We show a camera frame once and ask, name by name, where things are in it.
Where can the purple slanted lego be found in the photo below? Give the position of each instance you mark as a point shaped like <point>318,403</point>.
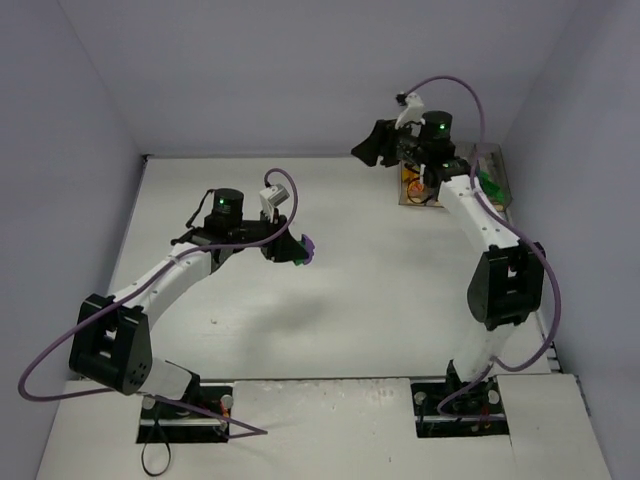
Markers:
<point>309,248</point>

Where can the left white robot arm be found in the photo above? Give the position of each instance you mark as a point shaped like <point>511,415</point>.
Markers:
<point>113,345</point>

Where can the green lego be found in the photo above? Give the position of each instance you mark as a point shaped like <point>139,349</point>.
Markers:
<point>490,188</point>
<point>301,254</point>

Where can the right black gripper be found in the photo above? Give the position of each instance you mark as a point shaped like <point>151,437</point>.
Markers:
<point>390,142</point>

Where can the orange oval lego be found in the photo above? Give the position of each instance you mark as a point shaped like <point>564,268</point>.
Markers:
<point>414,188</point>

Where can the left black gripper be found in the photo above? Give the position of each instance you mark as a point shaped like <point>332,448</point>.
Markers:
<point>278,245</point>

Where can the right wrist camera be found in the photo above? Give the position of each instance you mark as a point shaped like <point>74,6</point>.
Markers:
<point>412,109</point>

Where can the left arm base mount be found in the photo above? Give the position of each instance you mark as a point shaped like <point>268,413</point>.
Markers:
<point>163,423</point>

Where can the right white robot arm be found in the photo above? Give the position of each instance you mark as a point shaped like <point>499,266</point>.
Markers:
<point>506,286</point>

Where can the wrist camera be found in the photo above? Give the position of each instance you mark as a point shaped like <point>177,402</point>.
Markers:
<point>271,197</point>
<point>412,109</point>

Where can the clear bin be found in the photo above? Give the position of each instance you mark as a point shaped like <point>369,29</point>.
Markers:
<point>492,162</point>
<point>432,200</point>
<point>404,198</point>
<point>469,151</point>

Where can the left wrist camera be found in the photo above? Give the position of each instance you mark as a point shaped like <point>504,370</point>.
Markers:
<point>271,197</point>

